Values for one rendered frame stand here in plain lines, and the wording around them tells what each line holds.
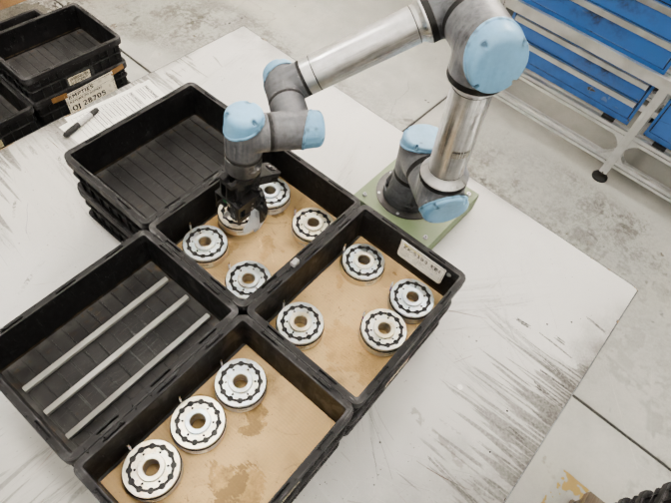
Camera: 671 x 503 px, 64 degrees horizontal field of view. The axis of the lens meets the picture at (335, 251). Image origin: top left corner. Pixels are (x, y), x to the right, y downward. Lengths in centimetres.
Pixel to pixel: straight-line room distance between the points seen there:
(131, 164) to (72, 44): 110
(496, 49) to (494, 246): 73
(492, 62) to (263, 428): 80
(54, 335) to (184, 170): 52
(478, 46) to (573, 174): 208
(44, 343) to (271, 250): 52
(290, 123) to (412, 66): 232
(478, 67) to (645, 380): 176
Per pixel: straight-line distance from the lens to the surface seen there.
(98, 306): 128
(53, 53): 251
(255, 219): 125
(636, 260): 285
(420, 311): 124
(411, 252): 127
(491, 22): 105
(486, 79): 105
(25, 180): 174
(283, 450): 112
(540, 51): 292
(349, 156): 172
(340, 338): 121
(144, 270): 131
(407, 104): 307
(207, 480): 111
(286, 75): 115
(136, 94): 192
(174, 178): 147
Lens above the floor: 191
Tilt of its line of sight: 55 degrees down
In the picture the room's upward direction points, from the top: 11 degrees clockwise
